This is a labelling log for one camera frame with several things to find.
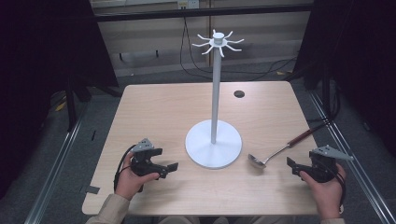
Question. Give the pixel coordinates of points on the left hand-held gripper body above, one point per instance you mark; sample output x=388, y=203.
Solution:
x=143, y=165

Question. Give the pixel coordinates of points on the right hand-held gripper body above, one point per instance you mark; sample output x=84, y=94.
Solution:
x=323, y=168

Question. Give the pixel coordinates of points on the person's left hand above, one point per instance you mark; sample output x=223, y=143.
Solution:
x=129, y=183

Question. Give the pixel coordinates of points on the person's right hand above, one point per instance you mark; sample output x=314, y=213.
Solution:
x=328, y=196

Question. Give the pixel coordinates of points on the grey tape piece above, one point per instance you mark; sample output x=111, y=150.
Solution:
x=92, y=189

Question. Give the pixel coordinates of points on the white hook stand rack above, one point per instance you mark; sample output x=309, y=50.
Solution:
x=214, y=93

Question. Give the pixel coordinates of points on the dark round table grommet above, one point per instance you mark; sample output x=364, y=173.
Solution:
x=239, y=94

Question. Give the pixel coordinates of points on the yellow floor tape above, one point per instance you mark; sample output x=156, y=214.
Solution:
x=61, y=106

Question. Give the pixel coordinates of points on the black curtain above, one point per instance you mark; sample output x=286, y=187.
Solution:
x=358, y=62
x=46, y=46

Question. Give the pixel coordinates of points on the black horizontal metal beam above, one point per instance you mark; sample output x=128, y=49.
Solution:
x=202, y=12

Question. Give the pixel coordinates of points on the metal floor rail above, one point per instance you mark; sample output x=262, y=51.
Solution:
x=358, y=161
x=53, y=174

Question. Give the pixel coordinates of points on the white wall socket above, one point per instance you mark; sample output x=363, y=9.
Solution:
x=188, y=3

